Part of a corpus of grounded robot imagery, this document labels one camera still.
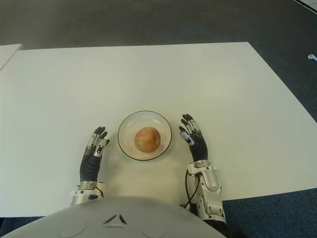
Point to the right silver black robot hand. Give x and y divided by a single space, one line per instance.
199 148

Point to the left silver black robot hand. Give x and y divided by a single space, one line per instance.
89 166

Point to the red yellow apple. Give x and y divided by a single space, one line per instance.
147 139

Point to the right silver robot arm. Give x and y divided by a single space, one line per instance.
210 183

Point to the white plate with black rim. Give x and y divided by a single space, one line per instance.
126 131

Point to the white grey robot torso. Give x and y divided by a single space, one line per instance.
119 220

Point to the white side table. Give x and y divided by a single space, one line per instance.
7 53

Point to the small white object on floor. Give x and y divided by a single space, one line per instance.
311 57

